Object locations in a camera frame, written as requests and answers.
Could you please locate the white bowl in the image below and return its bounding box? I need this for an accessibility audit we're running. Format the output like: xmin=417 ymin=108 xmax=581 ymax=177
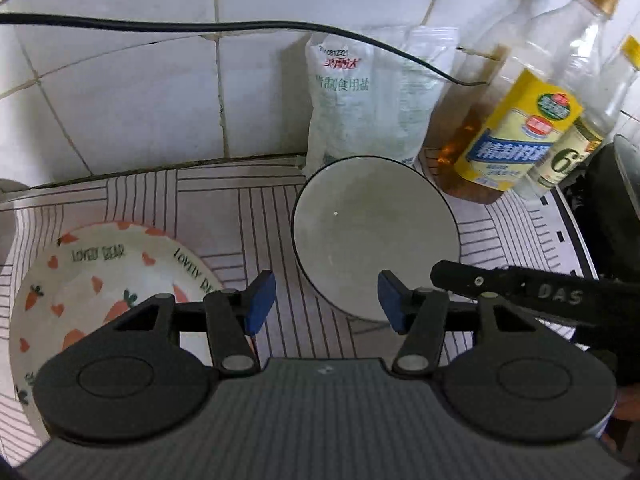
xmin=291 ymin=156 xmax=462 ymax=323

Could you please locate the black power cable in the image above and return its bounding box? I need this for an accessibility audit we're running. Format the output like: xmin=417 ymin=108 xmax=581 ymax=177
xmin=0 ymin=12 xmax=502 ymax=89

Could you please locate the cooking wine bottle yellow label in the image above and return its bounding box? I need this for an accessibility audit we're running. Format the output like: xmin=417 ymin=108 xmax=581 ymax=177
xmin=432 ymin=0 xmax=621 ymax=206

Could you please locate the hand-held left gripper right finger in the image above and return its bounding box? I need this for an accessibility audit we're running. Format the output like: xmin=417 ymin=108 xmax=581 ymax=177
xmin=377 ymin=269 xmax=539 ymax=377

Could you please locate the carrot print plate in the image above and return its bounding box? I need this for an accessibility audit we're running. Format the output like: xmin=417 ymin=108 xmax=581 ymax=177
xmin=8 ymin=220 xmax=257 ymax=442

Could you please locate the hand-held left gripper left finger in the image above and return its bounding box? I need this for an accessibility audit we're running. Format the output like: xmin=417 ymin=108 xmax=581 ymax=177
xmin=113 ymin=269 xmax=277 ymax=377

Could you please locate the clear salt bag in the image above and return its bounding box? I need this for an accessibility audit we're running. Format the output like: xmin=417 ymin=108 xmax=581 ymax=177
xmin=303 ymin=24 xmax=460 ymax=177

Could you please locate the black pot wooden handle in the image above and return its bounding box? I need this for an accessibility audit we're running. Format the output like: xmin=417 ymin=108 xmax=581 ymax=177
xmin=564 ymin=134 xmax=640 ymax=282

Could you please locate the striped tablecloth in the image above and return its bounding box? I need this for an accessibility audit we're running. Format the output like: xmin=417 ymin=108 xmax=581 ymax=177
xmin=0 ymin=157 xmax=602 ymax=442

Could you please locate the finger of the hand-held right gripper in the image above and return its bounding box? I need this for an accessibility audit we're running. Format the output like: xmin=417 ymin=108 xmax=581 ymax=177
xmin=430 ymin=258 xmax=507 ymax=302

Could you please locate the clear vinegar bottle yellow cap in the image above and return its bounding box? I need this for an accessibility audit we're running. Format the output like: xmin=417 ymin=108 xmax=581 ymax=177
xmin=514 ymin=35 xmax=640 ymax=202

